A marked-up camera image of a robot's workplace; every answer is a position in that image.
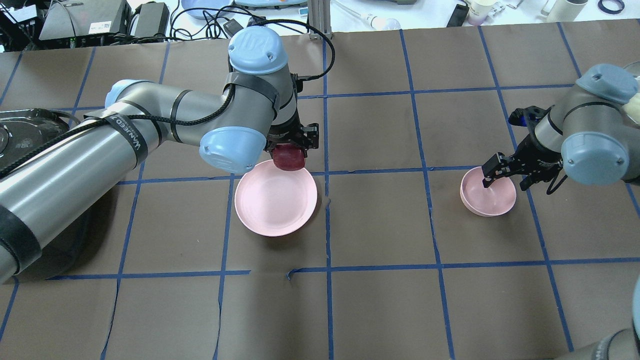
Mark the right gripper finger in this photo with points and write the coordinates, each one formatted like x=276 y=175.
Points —
x=496 y=167

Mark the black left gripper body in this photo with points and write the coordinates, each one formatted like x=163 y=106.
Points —
x=300 y=139

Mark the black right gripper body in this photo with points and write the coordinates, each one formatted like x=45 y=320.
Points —
x=528 y=152

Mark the red apple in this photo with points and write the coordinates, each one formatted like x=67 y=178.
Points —
x=288 y=157

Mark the pink bowl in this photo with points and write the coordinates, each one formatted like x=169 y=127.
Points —
x=496 y=200

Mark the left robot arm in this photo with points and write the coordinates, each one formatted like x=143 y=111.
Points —
x=45 y=190

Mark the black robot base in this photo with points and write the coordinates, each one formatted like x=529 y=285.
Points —
x=22 y=131

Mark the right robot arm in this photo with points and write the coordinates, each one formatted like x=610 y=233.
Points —
x=590 y=133

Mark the pink plate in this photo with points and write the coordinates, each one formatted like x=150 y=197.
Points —
x=272 y=202

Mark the black phone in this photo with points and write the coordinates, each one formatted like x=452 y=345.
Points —
x=458 y=16

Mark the white paper cup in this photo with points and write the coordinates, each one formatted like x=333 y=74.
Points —
x=479 y=11

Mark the blue tape roll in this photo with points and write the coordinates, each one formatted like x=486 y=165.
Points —
x=611 y=7

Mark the black power adapter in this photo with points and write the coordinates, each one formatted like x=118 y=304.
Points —
x=151 y=20

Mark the grey electronics box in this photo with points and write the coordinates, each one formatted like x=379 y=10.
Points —
x=85 y=19

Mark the aluminium frame post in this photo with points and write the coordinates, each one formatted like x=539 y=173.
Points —
x=318 y=16

